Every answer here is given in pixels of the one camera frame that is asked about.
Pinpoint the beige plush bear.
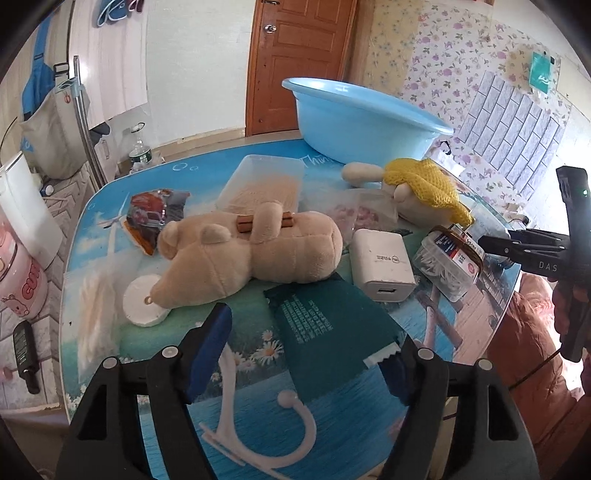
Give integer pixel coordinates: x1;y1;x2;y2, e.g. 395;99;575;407
150;203;345;309

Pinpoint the landscape printed glass desktop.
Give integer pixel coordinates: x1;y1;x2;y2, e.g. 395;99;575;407
58;134;527;480

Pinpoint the red orange snack packet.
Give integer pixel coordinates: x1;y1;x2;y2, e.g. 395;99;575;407
122;189;191;257

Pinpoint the clear toothpick box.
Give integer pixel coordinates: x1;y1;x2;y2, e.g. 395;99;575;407
216;154;305;222

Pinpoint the person's orange clothed leg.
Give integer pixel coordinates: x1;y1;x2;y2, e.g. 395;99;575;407
487;272;591;480

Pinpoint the white round disc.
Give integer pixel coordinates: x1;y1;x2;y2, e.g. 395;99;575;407
122;273;169;328

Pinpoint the brown wooden door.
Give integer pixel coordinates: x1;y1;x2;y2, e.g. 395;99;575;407
245;0;358;137

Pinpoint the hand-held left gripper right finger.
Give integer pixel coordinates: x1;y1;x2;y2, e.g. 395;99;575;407
379;335;540;480

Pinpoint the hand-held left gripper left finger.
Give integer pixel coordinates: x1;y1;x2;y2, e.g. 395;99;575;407
54;302;234;480

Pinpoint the grey tote bag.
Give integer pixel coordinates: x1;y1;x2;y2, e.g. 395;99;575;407
21;88;90;181

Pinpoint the person's right hand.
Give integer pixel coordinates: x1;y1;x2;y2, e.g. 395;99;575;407
553;277;576;334

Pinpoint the blue pink letter sign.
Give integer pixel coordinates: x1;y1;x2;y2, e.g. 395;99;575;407
95;0;144;24

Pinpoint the pink cartoon container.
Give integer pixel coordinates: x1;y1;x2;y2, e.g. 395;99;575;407
0;226;49;319

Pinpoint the black cable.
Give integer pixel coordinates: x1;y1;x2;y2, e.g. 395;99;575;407
508;348;566;391

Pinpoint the metal rack pole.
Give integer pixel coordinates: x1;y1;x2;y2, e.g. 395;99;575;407
71;55;112;190

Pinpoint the plush toy with yellow hat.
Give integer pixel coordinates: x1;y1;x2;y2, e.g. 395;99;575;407
341;158;475;227

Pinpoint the white charger block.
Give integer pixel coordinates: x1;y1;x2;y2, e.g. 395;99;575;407
348;228;416;303

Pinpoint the light blue plastic basin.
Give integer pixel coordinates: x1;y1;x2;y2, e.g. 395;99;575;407
281;78;455;164

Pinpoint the clear water bottle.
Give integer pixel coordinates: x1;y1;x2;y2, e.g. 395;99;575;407
127;122;155;171

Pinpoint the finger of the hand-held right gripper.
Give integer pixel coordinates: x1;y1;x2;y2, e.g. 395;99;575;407
477;234;570;281
508;228;571;250

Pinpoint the teal paper bag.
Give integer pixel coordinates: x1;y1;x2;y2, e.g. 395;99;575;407
529;51;561;95

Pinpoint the dark green packet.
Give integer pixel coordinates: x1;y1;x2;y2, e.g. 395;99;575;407
263;272;404;402

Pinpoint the white plastic hook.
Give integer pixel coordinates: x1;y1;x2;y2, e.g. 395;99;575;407
199;344;317;469

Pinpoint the black bottle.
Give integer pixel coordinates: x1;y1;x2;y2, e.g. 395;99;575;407
11;320;42;395

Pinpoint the clear bag with pink pieces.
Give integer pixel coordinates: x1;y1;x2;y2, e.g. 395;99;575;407
302;189;400;232

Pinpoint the clear cotton swab jar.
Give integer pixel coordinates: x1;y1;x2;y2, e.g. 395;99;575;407
412;224;485;303

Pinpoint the white plastic jug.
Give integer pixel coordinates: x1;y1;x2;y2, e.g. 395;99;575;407
0;152;63;268

